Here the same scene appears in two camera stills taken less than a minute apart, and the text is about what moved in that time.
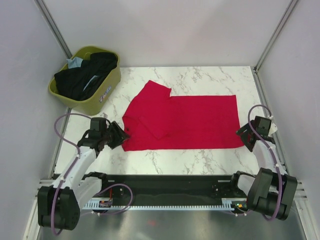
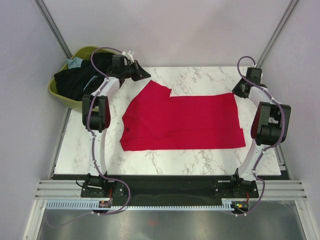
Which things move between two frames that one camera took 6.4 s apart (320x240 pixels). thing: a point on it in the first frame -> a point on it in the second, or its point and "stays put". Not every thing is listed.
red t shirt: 156,120 stays put
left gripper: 119,136 -> 140,73
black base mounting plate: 225,186 stays put
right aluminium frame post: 279,27 stays put
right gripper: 241,130 -> 236,90
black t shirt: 75,83 stays put
